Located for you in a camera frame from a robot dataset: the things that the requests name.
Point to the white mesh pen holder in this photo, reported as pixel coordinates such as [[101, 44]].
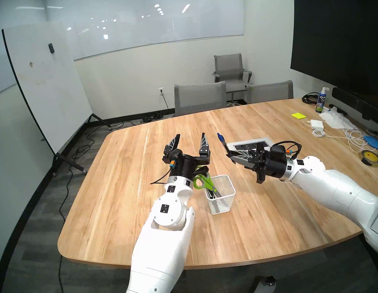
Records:
[[227, 201]]

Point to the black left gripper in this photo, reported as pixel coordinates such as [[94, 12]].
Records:
[[188, 166]]

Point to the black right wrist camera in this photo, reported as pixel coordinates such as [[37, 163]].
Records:
[[278, 151]]

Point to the whiteboard cleaner spray bottle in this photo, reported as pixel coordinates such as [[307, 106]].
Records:
[[321, 102]]

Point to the gray swivel chair with armrests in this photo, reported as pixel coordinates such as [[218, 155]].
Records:
[[229, 65]]

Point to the wide wall glass whiteboard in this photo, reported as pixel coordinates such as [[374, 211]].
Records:
[[154, 24]]

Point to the white power adapter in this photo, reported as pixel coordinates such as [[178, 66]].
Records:
[[316, 123]]

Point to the black and yellow tape roll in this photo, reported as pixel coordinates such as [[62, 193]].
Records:
[[364, 159]]

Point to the crumpled white tissue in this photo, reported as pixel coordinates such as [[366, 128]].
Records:
[[335, 119]]

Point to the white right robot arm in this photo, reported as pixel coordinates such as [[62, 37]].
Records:
[[343, 190]]

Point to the black permanent marker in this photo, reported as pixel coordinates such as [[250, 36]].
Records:
[[212, 193]]

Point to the rolling whiteboard on black stand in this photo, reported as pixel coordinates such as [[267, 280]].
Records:
[[49, 85]]

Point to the black whiteboard eraser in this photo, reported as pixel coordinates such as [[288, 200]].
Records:
[[51, 48]]

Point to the flat blue plastic object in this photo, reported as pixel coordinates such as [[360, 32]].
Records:
[[373, 142]]

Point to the yellow sticky note pad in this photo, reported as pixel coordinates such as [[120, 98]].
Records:
[[298, 115]]

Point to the large black wall television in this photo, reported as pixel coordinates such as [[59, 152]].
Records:
[[342, 28]]

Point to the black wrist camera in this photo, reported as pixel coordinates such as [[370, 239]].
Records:
[[278, 151], [175, 157]]

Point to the black video sound bar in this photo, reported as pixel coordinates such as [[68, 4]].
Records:
[[358, 104]]

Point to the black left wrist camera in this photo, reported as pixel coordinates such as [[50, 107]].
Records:
[[175, 157]]

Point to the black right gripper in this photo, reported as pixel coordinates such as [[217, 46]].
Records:
[[273, 169]]

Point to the gray mesh office chair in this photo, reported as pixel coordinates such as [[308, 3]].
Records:
[[270, 93], [199, 97]]

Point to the silver table power outlet panel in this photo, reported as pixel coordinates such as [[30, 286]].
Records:
[[253, 143]]

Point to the blue ballpoint pen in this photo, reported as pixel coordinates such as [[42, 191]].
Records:
[[222, 142]]

